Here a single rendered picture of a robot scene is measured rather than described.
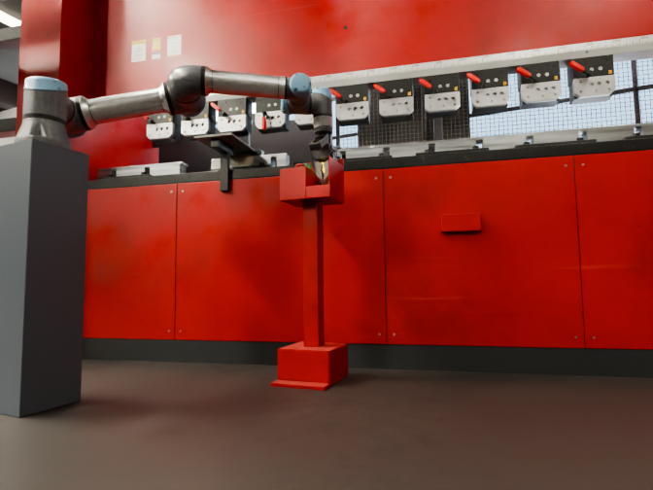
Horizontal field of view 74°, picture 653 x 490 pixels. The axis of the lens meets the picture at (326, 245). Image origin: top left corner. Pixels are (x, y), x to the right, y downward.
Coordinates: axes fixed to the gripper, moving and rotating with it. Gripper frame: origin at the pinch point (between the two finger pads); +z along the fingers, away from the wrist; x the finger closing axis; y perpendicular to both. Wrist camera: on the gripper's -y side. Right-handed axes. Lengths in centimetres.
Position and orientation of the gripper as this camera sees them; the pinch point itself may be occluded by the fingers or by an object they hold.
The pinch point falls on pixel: (323, 181)
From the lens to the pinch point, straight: 165.9
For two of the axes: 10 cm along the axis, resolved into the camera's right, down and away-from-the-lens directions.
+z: 0.4, 10.0, -0.1
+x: -9.3, 0.4, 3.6
